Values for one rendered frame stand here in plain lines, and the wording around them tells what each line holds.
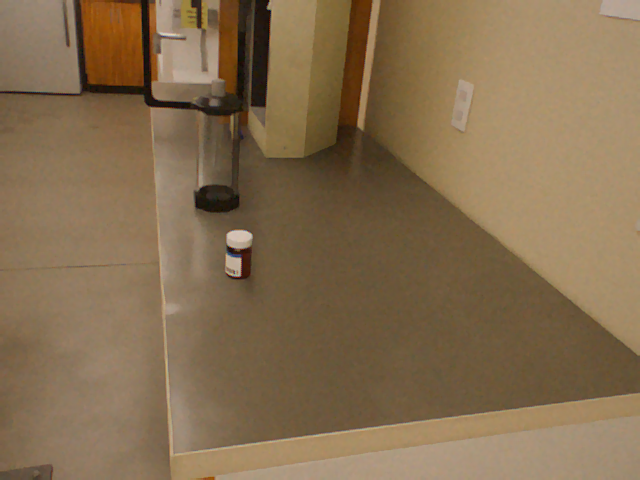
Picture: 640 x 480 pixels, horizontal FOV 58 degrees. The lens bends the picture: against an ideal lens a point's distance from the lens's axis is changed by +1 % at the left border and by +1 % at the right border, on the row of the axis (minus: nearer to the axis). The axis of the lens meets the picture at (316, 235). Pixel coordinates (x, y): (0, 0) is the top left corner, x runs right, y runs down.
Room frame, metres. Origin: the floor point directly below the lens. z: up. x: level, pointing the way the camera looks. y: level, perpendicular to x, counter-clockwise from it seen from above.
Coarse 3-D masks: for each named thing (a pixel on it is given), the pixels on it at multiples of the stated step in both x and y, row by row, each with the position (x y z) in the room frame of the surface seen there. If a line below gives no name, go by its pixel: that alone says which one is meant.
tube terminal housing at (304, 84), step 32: (288, 0) 1.55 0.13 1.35; (320, 0) 1.59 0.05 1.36; (288, 32) 1.55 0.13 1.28; (320, 32) 1.60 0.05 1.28; (288, 64) 1.56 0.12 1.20; (320, 64) 1.62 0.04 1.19; (288, 96) 1.56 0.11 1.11; (320, 96) 1.63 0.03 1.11; (256, 128) 1.69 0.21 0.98; (288, 128) 1.56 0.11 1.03; (320, 128) 1.65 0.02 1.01
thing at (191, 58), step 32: (160, 0) 1.78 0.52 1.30; (224, 0) 1.82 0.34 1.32; (160, 32) 1.78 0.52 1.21; (192, 32) 1.80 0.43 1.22; (224, 32) 1.82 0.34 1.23; (160, 64) 1.78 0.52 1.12; (192, 64) 1.80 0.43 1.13; (224, 64) 1.82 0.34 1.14; (160, 96) 1.78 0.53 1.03; (192, 96) 1.80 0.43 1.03
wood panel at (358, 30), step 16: (352, 0) 1.99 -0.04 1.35; (368, 0) 2.01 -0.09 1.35; (352, 16) 2.00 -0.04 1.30; (368, 16) 2.01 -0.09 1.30; (352, 32) 2.00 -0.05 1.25; (368, 32) 2.01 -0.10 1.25; (352, 48) 2.00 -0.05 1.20; (352, 64) 2.00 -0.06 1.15; (352, 80) 2.00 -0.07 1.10; (352, 96) 2.01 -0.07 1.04; (352, 112) 2.01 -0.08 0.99
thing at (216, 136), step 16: (240, 112) 1.15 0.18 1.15; (208, 128) 1.13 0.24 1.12; (224, 128) 1.13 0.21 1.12; (208, 144) 1.13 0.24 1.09; (224, 144) 1.13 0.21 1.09; (208, 160) 1.13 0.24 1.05; (224, 160) 1.13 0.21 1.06; (208, 176) 1.13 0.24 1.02; (224, 176) 1.14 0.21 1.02; (208, 192) 1.13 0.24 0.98; (224, 192) 1.14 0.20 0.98
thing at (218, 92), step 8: (216, 80) 1.17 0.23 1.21; (224, 80) 1.18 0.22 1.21; (216, 88) 1.16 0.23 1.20; (224, 88) 1.17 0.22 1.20; (200, 96) 1.15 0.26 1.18; (208, 96) 1.15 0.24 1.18; (216, 96) 1.16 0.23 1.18; (224, 96) 1.17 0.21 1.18; (232, 96) 1.17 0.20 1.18; (208, 104) 1.13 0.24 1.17; (216, 104) 1.13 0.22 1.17; (224, 104) 1.14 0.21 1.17; (232, 104) 1.15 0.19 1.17
